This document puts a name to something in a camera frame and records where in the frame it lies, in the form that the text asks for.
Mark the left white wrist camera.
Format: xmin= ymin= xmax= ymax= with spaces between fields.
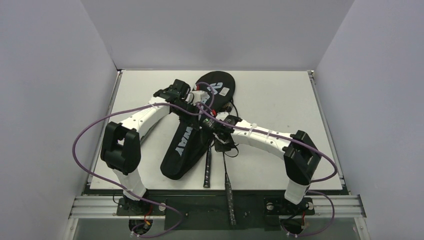
xmin=185 ymin=90 xmax=209 ymax=104

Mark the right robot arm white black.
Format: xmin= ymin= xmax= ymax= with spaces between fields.
xmin=200 ymin=113 xmax=321 ymax=215

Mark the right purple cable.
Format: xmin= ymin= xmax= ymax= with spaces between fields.
xmin=196 ymin=102 xmax=339 ymax=238

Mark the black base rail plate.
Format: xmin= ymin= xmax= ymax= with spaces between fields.
xmin=112 ymin=190 xmax=315 ymax=236

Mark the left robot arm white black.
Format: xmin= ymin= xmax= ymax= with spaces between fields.
xmin=100 ymin=79 xmax=215 ymax=215

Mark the black racket bag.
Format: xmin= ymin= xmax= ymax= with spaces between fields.
xmin=160 ymin=71 xmax=236 ymax=180

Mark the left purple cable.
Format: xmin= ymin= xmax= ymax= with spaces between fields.
xmin=72 ymin=82 xmax=216 ymax=239

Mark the purple cable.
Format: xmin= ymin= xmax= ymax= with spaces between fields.
xmin=72 ymin=82 xmax=216 ymax=239
xmin=196 ymin=102 xmax=339 ymax=238

